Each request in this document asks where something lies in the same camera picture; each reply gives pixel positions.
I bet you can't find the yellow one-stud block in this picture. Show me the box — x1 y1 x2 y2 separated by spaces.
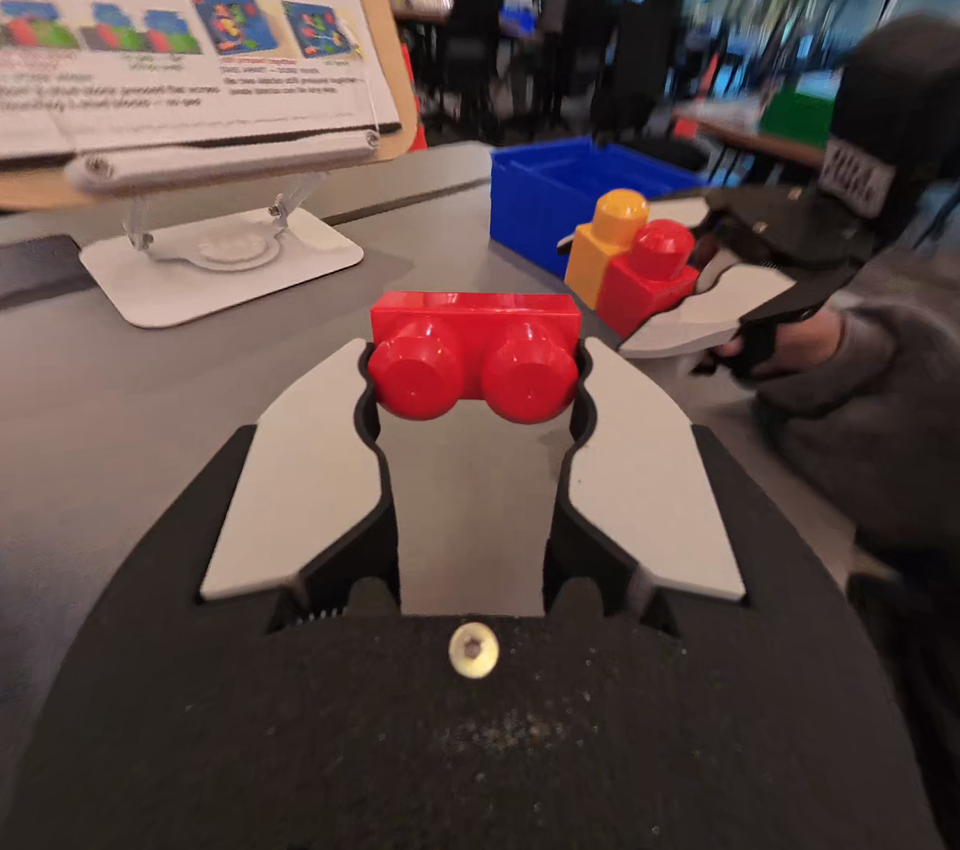
564 188 652 311

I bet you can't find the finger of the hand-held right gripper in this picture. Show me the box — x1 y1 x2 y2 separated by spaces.
618 263 798 361
646 189 725 260

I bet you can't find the printed instruction sheet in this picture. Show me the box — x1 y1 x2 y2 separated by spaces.
0 0 402 161

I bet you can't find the person's right forearm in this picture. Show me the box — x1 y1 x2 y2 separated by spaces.
753 243 960 551

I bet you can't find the white wooden document stand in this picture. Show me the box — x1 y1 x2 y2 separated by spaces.
0 0 421 330

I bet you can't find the person's right hand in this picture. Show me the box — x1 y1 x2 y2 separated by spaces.
696 306 849 382

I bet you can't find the red one-stud block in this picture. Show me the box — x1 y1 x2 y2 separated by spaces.
596 219 700 339

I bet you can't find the blue plastic bin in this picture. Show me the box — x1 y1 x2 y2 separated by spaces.
489 136 710 281

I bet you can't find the wooden table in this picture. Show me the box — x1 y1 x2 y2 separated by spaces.
675 100 826 169

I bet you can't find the green plastic bin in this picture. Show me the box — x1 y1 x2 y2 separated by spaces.
757 81 837 154

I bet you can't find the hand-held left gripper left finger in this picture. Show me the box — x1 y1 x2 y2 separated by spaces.
198 338 400 616

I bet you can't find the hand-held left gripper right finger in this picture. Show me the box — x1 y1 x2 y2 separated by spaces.
541 336 749 616

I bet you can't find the red two-stud block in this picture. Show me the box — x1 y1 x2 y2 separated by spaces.
366 291 584 425

